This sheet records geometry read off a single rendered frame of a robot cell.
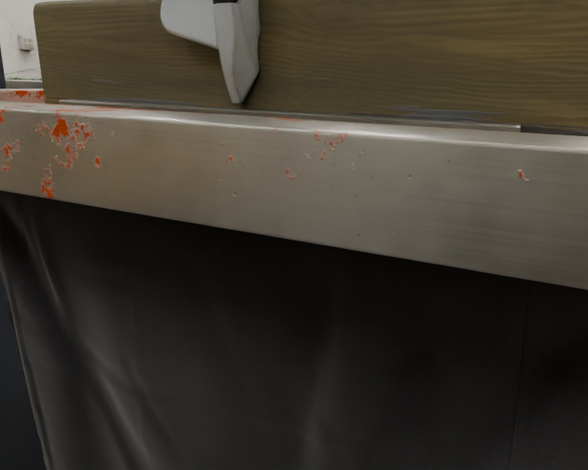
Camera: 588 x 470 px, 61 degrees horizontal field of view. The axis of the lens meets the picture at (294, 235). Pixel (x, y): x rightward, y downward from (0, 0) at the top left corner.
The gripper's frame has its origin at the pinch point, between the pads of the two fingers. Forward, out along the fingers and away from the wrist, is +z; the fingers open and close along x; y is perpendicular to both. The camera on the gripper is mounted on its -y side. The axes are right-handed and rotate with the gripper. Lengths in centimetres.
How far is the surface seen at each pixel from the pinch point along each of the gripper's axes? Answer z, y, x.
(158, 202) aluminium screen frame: 4.6, -2.7, 13.6
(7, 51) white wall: -20, 380, -263
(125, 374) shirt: 20.7, 9.2, 4.4
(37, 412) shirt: 27.9, 20.1, 4.0
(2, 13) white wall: -49, 380, -263
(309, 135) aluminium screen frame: 1.7, -8.8, 13.6
